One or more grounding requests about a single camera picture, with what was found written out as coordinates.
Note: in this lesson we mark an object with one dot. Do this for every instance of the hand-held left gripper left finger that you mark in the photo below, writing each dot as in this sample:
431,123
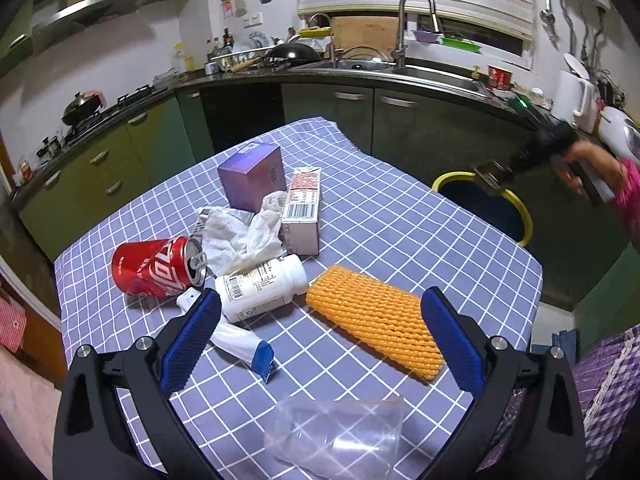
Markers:
192,345

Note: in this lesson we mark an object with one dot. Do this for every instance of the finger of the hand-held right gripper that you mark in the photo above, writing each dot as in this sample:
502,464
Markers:
495,175

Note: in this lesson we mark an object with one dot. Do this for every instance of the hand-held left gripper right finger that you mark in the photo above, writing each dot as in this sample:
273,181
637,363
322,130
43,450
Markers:
452,340

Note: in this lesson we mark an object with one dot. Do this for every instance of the yellow-rimmed trash bin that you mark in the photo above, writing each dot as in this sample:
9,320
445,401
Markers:
482,200

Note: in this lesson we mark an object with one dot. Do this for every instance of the white blue toothpaste tube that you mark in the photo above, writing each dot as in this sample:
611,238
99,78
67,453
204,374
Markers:
235,342

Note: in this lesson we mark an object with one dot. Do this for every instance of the orange foam net sleeve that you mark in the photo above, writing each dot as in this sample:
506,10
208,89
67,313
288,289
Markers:
375,320

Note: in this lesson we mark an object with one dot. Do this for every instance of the red soda can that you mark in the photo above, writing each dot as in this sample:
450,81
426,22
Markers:
150,267

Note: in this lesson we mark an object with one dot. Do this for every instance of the white pill bottle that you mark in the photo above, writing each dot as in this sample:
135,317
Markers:
260,285

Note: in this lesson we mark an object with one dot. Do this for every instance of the white tissue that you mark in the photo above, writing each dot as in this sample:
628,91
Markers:
235,240

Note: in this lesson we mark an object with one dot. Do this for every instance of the silver wrapper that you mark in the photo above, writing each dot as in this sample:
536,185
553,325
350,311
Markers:
202,220

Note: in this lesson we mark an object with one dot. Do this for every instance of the clear plastic cup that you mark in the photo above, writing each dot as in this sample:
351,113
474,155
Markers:
335,435

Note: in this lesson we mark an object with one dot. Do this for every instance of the pink milk carton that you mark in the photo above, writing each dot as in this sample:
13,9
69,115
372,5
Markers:
300,215

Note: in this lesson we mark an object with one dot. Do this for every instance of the purple cardboard box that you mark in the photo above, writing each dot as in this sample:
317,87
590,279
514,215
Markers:
250,175

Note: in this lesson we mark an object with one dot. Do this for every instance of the person's right forearm pink sleeve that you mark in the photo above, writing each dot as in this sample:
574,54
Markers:
631,200

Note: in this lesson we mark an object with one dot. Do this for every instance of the person's right hand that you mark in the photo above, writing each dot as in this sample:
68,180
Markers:
595,152

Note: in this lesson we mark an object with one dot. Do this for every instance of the white electric kettle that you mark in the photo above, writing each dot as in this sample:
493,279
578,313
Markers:
575,97

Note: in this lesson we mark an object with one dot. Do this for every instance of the white rice cooker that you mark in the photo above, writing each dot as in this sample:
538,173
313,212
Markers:
617,127

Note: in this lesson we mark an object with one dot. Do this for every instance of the red instant noodle cup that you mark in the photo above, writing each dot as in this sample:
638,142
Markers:
500,77

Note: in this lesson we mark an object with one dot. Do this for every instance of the purple checked tablecloth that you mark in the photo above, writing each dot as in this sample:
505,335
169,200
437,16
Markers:
390,210

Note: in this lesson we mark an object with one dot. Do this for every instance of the steel kitchen sink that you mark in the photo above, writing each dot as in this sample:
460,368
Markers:
425,74

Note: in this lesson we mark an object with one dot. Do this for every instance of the hanging steel ladle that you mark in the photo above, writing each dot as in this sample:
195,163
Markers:
547,12

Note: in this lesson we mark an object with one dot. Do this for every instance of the green plastic tray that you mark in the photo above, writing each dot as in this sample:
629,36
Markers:
462,44

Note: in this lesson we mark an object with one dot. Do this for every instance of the purple plastic container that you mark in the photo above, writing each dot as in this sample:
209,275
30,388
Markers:
425,36

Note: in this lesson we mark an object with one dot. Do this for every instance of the purple checked fabric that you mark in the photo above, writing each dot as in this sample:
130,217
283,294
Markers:
610,390

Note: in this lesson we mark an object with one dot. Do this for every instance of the tall steel kitchen faucet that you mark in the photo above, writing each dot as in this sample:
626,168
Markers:
401,35

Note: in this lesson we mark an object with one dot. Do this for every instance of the glass pot lid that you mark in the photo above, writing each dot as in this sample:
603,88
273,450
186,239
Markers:
367,54

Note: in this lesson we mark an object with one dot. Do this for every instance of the green kitchen counter cabinets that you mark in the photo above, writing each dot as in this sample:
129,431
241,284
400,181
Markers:
325,110

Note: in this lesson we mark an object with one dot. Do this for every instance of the red checked cloth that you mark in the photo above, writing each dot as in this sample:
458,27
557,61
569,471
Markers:
11,322

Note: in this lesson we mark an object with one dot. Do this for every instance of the wooden cutting board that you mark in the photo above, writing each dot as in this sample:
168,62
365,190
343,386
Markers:
365,32

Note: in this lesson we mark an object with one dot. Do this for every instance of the small steel faucet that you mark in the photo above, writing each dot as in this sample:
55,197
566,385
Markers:
330,42

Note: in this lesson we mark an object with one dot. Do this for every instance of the black wok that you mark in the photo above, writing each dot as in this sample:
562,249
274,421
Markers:
295,52

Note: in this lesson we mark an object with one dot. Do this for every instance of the small red jar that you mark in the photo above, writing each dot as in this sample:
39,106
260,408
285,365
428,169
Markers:
25,170

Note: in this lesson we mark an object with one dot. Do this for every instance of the small steel pot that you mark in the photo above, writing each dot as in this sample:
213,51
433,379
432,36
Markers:
50,146

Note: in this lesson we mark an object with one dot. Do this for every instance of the gas stove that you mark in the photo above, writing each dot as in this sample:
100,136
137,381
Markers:
120,102

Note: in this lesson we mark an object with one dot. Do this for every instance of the black lidded pot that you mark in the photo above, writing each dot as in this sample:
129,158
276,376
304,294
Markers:
80,109

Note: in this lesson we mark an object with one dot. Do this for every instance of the clear oil bottle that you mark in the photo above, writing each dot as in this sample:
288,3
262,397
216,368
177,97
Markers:
181,57

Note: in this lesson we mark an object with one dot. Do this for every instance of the steel range hood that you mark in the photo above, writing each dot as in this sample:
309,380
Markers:
100,7

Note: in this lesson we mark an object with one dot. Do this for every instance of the white wall socket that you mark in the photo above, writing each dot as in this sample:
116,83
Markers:
254,20

